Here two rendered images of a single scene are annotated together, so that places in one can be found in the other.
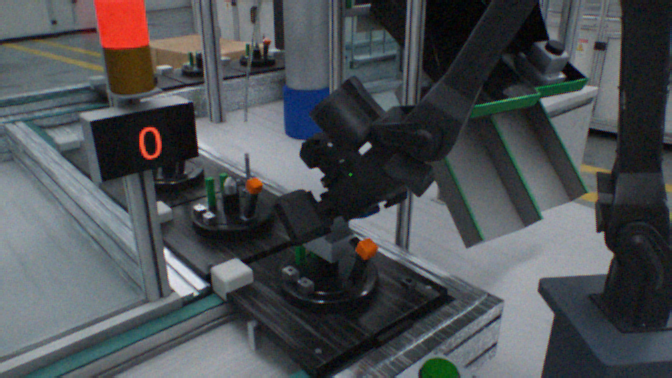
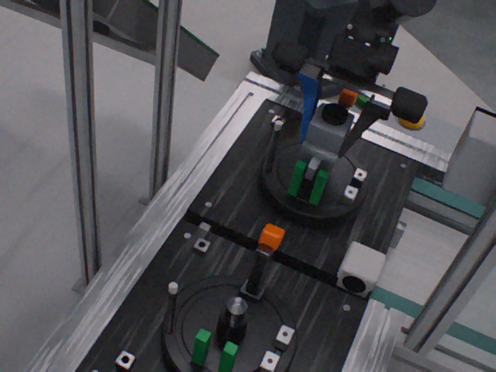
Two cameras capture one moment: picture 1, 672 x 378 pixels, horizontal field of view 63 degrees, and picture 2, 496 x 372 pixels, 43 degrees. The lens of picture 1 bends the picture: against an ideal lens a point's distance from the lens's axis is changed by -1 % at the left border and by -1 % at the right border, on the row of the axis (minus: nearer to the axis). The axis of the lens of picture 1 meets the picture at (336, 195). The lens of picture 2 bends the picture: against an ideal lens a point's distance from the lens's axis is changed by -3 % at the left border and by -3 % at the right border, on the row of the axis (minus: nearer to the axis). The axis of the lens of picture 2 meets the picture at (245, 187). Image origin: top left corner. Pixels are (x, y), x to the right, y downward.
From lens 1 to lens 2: 1.15 m
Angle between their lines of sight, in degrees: 91
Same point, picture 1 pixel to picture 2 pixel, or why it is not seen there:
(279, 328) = (397, 200)
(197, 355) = (424, 293)
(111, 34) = not seen: outside the picture
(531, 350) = (220, 98)
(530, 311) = not seen: hidden behind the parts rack
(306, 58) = not seen: outside the picture
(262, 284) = (349, 239)
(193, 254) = (339, 340)
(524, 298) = (141, 100)
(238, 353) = (399, 261)
